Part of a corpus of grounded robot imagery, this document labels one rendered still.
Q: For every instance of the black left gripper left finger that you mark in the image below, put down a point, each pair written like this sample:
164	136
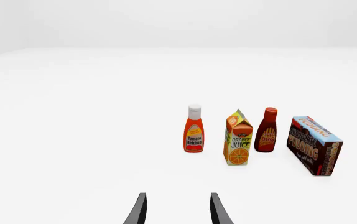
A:
139	211

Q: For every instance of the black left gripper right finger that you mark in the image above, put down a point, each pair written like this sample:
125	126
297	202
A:
218	211

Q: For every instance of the orange juice carton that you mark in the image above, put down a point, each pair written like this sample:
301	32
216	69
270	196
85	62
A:
239	142

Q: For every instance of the tomato ketchup bottle white cap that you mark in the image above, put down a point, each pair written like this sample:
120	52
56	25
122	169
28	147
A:
193	133

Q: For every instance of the BBQ sauce bottle red cap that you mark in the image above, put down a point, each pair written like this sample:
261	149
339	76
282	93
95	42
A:
267	133

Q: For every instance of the chocolate pudding box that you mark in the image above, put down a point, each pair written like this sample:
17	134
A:
312	147

